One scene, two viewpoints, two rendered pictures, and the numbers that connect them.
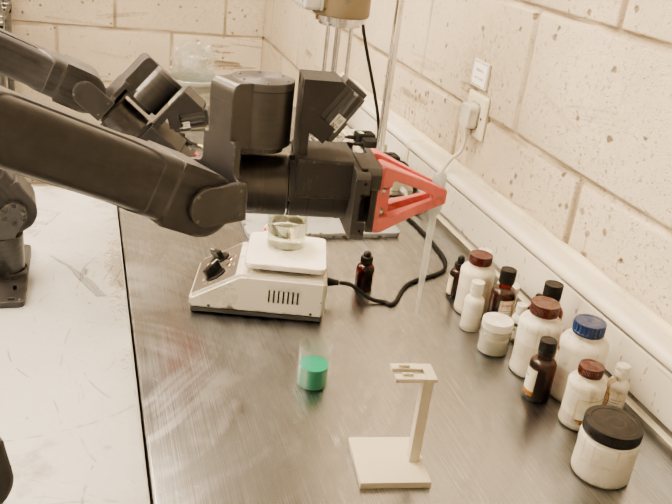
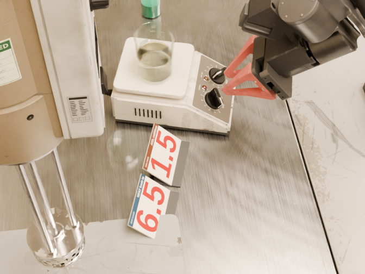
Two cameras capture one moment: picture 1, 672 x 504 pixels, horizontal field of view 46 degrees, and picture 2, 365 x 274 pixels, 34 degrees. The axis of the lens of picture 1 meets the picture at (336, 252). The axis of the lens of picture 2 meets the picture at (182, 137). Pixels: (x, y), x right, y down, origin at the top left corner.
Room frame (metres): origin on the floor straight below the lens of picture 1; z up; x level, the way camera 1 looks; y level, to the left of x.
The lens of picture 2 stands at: (1.76, 0.25, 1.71)
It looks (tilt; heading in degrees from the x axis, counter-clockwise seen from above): 53 degrees down; 191
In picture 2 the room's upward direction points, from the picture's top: 1 degrees clockwise
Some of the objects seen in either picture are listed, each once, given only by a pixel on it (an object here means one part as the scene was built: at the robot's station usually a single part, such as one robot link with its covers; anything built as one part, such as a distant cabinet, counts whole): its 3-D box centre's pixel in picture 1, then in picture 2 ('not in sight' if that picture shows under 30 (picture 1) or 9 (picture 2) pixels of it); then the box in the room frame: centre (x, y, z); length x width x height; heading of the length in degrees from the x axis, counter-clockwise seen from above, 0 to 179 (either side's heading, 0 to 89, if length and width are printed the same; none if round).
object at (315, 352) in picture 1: (314, 364); (150, 0); (0.88, 0.01, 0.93); 0.04 x 0.04 x 0.06
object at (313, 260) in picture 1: (286, 252); (155, 66); (1.10, 0.07, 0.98); 0.12 x 0.12 x 0.01; 4
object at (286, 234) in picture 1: (285, 222); (156, 55); (1.11, 0.08, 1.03); 0.07 x 0.06 x 0.08; 92
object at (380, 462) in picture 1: (395, 417); not in sight; (0.73, -0.09, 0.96); 0.08 x 0.08 x 0.13; 11
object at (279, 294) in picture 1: (267, 276); (170, 86); (1.10, 0.10, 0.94); 0.22 x 0.13 x 0.08; 94
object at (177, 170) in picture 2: not in sight; (167, 155); (1.23, 0.12, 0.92); 0.09 x 0.06 x 0.04; 2
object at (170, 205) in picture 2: not in sight; (154, 208); (1.33, 0.13, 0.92); 0.09 x 0.06 x 0.04; 2
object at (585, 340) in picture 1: (580, 358); not in sight; (0.93, -0.34, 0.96); 0.06 x 0.06 x 0.11
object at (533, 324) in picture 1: (537, 337); not in sight; (0.98, -0.29, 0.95); 0.06 x 0.06 x 0.11
